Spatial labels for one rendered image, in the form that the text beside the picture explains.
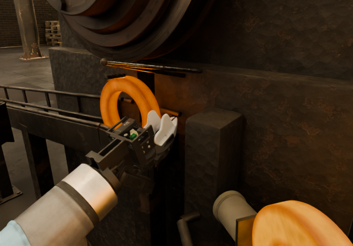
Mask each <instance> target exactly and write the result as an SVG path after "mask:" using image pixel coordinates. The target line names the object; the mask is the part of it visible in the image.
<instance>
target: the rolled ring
mask: <svg viewBox="0 0 353 246"><path fill-rule="evenodd" d="M122 91H123V92H125V93H127V94H128V95H130V96H131V97H132V98H133V99H134V100H135V102H136V103H137V105H138V107H139V109H140V112H141V117H142V128H143V127H144V126H145V125H146V124H147V118H148V113H149V112H150V111H152V110H155V111H156V112H157V114H158V115H159V117H160V118H161V114H160V109H159V105H158V103H157V100H156V98H155V96H154V94H153V93H152V91H151V90H150V89H149V87H148V86H147V85H146V84H145V83H144V82H142V81H141V80H139V79H137V78H135V77H132V76H126V77H125V78H120V79H114V80H110V81H108V82H107V83H106V84H105V86H104V87H103V89H102V92H101V96H100V110H101V115H102V119H103V122H104V124H105V125H107V126H110V127H112V126H114V125H115V124H116V123H117V122H119V121H120V117H119V114H118V110H117V101H118V97H119V95H120V93H121V92H122Z"/></svg>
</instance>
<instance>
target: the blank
mask: <svg viewBox="0 0 353 246"><path fill-rule="evenodd" d="M252 244H253V246H353V244H352V242H351V241H350V240H349V239H348V237H347V236H346V235H345V234H344V233H343V231H342V230H341V229H340V228H339V227H338V226H337V225H336V224H335V223H334V222H333V221H332V220H331V219H330V218H328V217H327V216H326V215H325V214H324V213H322V212H321V211H319V210H318V209H316V208H315V207H313V206H311V205H309V204H306V203H303V202H300V201H295V200H289V201H284V202H279V203H275V204H270V205H267V206H265V207H264V208H262V209H261V210H260V211H259V212H258V214H257V215H256V217H255V220H254V223H253V230H252Z"/></svg>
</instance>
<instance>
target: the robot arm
mask: <svg viewBox="0 0 353 246"><path fill-rule="evenodd" d="M121 122H122V123H123V124H122V125H121V126H119V127H118V128H117V129H116V130H114V131H113V129H114V128H115V127H116V126H118V125H119V124H120V123H121ZM177 128H178V119H177V117H171V118H170V117H169V115H168V114H164V115H163V116H162V118H160V117H159V115H158V114H157V112H156V111H155V110H152V111H150V112H149V113H148V118H147V124H146V125H145V126H144V127H143V128H142V125H139V124H137V122H136V120H134V119H131V118H129V119H128V120H127V117H126V116H125V117H124V118H122V119H121V120H120V121H119V122H117V123H116V124H115V125H114V126H112V127H111V128H110V129H108V130H107V131H106V134H107V137H108V139H109V141H110V144H109V145H107V146H106V147H105V148H103V149H102V150H101V151H100V152H99V153H95V152H93V151H91V152H89V153H88V154H87V155H85V156H86V158H87V160H88V162H89V165H88V164H81V165H80V166H79V167H77V168H76V169H75V170H74V171H72V172H71V173H70V174H69V175H68V176H66V177H65V178H64V179H63V180H62V181H61V182H59V183H58V184H56V185H55V186H54V187H53V188H52V189H50V190H49V191H48V192H47V193H46V194H44V195H43V196H42V197H41V198H40V199H38V200H37V201H36V202H35V203H34V204H32V205H31V206H30V207H29V208H28V209H26V210H25V211H24V212H23V213H22V214H20V215H19V216H18V217H17V218H16V219H14V220H11V221H10V222H9V223H8V224H7V226H6V227H5V228H4V229H3V230H2V231H1V232H0V246H92V245H91V243H90V242H89V241H88V239H87V238H86V235H87V234H88V233H89V232H90V231H91V230H92V229H93V228H94V227H95V226H96V225H97V224H98V223H99V222H100V221H101V220H102V219H103V218H104V217H105V215H106V214H107V213H108V212H109V211H110V210H111V209H112V208H113V207H114V206H115V205H116V204H117V203H118V196H117V194H118V193H119V192H120V191H121V190H122V187H121V186H123V187H127V188H130V189H133V190H135V191H137V192H138V193H144V194H145V193H149V194H152V192H153V189H154V186H155V184H156V183H155V182H153V181H151V179H150V178H148V177H147V176H146V175H141V174H139V175H135V174H137V173H138V172H140V173H143V172H144V171H147V170H150V168H151V167H153V166H154V165H155V164H156V163H157V164H159V162H160V161H161V160H162V159H163V158H165V157H166V156H167V155H168V154H169V152H170V151H171V149H172V146H173V143H174V138H175V135H176V132H177ZM125 170H128V171H130V172H132V173H130V172H127V171H125ZM133 173H135V174H133Z"/></svg>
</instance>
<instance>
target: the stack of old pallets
mask: <svg viewBox="0 0 353 246"><path fill-rule="evenodd" d="M50 23H51V25H50ZM45 25H46V28H47V29H45V32H46V34H45V36H46V37H45V38H46V42H47V45H53V46H63V44H62V40H61V32H60V26H59V21H45ZM51 26H52V27H51ZM56 27H57V28H56ZM50 30H52V31H51V33H50ZM50 35H53V36H50ZM50 39H51V40H50Z"/></svg>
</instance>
